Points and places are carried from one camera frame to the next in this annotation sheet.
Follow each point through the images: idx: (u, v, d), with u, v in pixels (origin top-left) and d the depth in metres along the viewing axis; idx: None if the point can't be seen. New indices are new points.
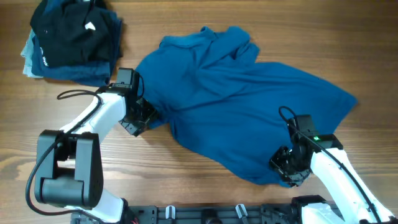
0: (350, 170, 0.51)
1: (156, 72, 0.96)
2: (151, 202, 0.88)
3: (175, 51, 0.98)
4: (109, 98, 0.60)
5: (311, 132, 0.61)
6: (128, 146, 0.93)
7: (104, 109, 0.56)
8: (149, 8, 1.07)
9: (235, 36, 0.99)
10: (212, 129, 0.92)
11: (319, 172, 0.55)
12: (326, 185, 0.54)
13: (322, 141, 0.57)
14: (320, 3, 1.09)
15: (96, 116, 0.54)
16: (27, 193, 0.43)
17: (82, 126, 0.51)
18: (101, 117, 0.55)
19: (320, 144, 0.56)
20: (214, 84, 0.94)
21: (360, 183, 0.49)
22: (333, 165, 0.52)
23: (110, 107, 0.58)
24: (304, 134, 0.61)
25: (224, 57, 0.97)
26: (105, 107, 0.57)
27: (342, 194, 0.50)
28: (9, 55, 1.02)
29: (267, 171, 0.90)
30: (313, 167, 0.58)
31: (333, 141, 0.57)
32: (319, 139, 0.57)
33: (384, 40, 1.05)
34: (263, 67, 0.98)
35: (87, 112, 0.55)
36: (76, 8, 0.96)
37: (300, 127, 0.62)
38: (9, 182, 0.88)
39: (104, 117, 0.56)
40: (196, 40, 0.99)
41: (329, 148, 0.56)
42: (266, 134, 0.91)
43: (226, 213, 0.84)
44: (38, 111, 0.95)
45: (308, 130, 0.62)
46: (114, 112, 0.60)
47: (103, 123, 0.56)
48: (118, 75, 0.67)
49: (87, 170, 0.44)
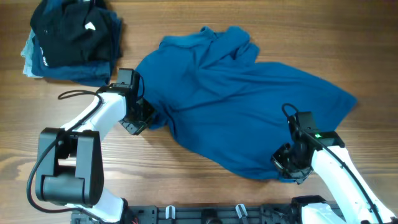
0: (352, 169, 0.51)
1: (157, 72, 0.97)
2: (151, 202, 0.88)
3: (175, 51, 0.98)
4: (109, 98, 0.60)
5: (311, 129, 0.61)
6: (128, 145, 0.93)
7: (104, 109, 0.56)
8: (149, 8, 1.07)
9: (235, 36, 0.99)
10: (211, 129, 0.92)
11: (321, 172, 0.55)
12: (328, 182, 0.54)
13: (324, 139, 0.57)
14: (319, 2, 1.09)
15: (96, 115, 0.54)
16: (28, 190, 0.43)
17: (83, 124, 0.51)
18: (102, 116, 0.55)
19: (322, 142, 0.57)
20: (214, 84, 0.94)
21: (362, 183, 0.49)
22: (334, 164, 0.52)
23: (111, 106, 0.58)
24: (305, 131, 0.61)
25: (224, 57, 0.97)
26: (106, 106, 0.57)
27: (344, 194, 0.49)
28: (9, 55, 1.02)
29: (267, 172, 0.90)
30: (315, 167, 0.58)
31: (336, 139, 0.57)
32: (321, 136, 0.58)
33: (384, 40, 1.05)
34: (263, 67, 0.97)
35: (88, 110, 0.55)
36: (76, 8, 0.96)
37: (300, 123, 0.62)
38: (9, 182, 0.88)
39: (105, 116, 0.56)
40: (196, 40, 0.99)
41: (331, 145, 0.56)
42: (267, 134, 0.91)
43: (226, 213, 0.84)
44: (38, 111, 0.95)
45: (308, 128, 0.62)
46: (114, 112, 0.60)
47: (104, 122, 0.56)
48: (118, 75, 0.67)
49: (87, 168, 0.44)
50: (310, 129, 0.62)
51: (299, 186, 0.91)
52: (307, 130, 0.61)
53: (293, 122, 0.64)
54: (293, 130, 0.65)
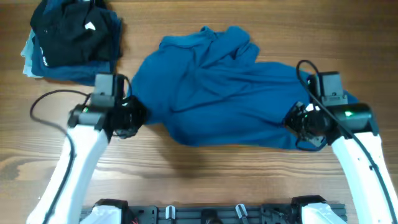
0: (383, 175, 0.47)
1: (155, 72, 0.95)
2: (151, 202, 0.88)
3: (175, 51, 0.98)
4: (81, 149, 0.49)
5: (337, 96, 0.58)
6: (128, 145, 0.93)
7: (78, 171, 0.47)
8: (149, 8, 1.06)
9: (234, 36, 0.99)
10: (213, 132, 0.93)
11: (345, 165, 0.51)
12: (346, 168, 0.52)
13: (355, 118, 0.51)
14: (320, 2, 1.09)
15: (66, 192, 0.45)
16: None
17: (54, 210, 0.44)
18: (77, 183, 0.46)
19: (351, 122, 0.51)
20: (214, 84, 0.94)
21: (391, 195, 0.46)
22: (362, 162, 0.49)
23: (86, 160, 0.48)
24: (330, 99, 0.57)
25: (224, 57, 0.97)
26: (78, 166, 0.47)
27: (366, 201, 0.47)
28: (9, 55, 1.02)
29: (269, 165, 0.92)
30: (337, 154, 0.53)
31: (369, 118, 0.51)
32: (352, 115, 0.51)
33: (384, 40, 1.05)
34: (263, 67, 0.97)
35: (59, 176, 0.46)
36: (76, 8, 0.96)
37: (324, 89, 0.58)
38: (9, 182, 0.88)
39: (81, 178, 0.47)
40: (196, 40, 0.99)
41: (362, 132, 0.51)
42: (266, 133, 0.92)
43: (226, 213, 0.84)
44: (37, 111, 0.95)
45: (333, 94, 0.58)
46: (93, 157, 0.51)
47: (82, 182, 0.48)
48: (98, 83, 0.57)
49: None
50: (335, 95, 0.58)
51: (299, 186, 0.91)
52: (333, 97, 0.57)
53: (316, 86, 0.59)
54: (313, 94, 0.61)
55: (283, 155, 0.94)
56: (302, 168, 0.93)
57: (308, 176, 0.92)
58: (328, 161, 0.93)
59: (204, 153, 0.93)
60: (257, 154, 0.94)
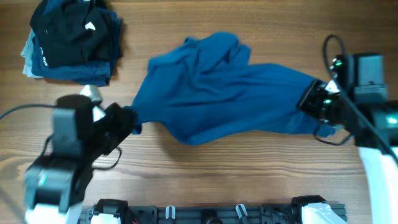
0: None
1: (148, 91, 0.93)
2: (152, 202, 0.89)
3: (164, 68, 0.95)
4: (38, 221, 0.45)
5: (373, 84, 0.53)
6: (127, 146, 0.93)
7: None
8: (148, 8, 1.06)
9: (222, 40, 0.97)
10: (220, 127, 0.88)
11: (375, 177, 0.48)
12: (374, 182, 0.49)
13: None
14: (321, 2, 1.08)
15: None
16: None
17: None
18: None
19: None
20: (212, 88, 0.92)
21: None
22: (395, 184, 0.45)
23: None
24: (365, 90, 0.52)
25: (218, 63, 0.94)
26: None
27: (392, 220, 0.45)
28: (8, 55, 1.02)
29: (270, 165, 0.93)
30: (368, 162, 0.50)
31: None
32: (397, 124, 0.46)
33: (383, 41, 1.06)
34: (257, 69, 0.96)
35: None
36: (76, 8, 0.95)
37: (359, 78, 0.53)
38: (10, 182, 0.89)
39: None
40: (182, 52, 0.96)
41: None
42: (272, 126, 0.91)
43: (226, 213, 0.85)
44: (33, 112, 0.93)
45: (370, 82, 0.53)
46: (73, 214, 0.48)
47: None
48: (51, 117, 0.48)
49: None
50: (372, 84, 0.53)
51: (298, 186, 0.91)
52: (369, 86, 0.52)
53: (351, 77, 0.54)
54: (344, 86, 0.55)
55: (283, 155, 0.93)
56: (302, 168, 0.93)
57: (308, 176, 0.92)
58: (328, 161, 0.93)
59: (204, 153, 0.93)
60: (257, 154, 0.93)
